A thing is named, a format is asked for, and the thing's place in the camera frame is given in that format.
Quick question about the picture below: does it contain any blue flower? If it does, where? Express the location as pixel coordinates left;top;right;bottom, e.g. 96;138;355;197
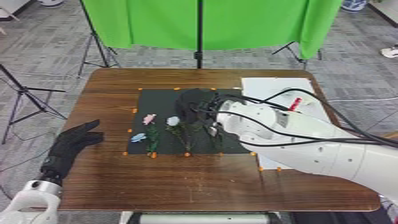
128;132;149;144

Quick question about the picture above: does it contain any black cable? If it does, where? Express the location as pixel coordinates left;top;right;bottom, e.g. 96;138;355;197
259;87;398;145
186;93;398;149

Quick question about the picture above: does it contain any blue and white vase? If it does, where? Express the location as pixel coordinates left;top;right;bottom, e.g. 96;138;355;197
37;0;67;9
339;0;373;14

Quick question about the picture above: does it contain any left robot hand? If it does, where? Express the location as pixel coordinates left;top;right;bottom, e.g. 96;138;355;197
42;119;106;179

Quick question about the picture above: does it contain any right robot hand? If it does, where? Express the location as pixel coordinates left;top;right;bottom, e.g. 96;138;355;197
174;87;222;127

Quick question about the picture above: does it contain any pale grey bar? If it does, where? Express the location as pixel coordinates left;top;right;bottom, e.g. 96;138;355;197
119;211;288;224

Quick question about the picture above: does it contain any green sprig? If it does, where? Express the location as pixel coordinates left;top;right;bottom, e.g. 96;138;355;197
202;124;227;153
183;122;206;138

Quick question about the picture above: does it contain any black tripod stand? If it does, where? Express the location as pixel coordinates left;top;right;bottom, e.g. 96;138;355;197
76;0;122;78
270;40;325;71
0;63;71;145

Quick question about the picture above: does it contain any black stand pole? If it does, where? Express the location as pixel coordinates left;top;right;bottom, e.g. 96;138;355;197
192;0;206;70

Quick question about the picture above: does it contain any dark mat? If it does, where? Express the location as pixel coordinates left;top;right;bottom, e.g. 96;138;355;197
124;87;254;156

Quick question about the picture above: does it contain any white flower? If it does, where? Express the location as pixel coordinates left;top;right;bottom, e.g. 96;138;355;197
165;115;195;154

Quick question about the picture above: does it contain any pink flower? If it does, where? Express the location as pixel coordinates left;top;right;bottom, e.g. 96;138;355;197
140;113;161;156

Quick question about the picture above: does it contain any white sheet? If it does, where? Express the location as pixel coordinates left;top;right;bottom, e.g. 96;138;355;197
238;77;321;172

